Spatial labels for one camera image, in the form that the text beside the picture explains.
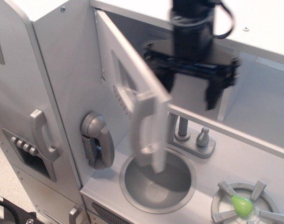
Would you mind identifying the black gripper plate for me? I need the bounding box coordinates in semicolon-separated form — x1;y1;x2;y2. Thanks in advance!
144;25;240;111

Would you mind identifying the grey toy faucet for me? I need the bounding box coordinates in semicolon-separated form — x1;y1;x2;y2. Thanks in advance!
167;112;216;159

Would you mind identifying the grey microwave door handle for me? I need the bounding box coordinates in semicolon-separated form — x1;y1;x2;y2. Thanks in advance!
129;92;162;167

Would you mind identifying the black device at corner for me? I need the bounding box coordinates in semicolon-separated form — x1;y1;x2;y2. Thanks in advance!
0;196;41;224

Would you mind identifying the grey oven control panel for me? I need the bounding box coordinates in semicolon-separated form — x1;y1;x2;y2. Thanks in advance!
91;202;141;224

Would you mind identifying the grey ice dispenser panel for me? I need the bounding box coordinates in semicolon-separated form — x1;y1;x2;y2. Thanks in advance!
2;128;57;182

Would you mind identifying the grey toy stove burner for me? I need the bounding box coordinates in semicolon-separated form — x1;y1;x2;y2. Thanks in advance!
211;180;284;224

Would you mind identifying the grey fridge door handle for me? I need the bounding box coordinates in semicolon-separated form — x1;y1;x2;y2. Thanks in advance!
30;109;59;162

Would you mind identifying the grey lower fridge handle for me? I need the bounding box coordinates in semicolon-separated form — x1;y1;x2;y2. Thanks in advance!
69;206;85;224

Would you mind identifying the round metal sink bowl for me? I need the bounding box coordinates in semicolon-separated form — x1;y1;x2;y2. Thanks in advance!
120;148;197;214

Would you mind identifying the white toy kitchen cabinet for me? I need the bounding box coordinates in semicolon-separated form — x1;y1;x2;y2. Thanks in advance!
0;0;284;224

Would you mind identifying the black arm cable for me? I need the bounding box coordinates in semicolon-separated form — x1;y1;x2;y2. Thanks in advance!
212;0;235;40

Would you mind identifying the green plastic pear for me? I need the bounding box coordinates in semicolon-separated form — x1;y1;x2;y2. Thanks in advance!
231;194;254;217

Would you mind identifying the grey toy wall phone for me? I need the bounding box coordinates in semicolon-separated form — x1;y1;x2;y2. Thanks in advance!
81;111;114;170

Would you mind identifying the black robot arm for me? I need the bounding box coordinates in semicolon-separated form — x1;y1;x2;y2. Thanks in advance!
144;0;240;110

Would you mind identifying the grey microwave door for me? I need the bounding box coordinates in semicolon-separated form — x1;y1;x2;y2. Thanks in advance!
95;10;172;174

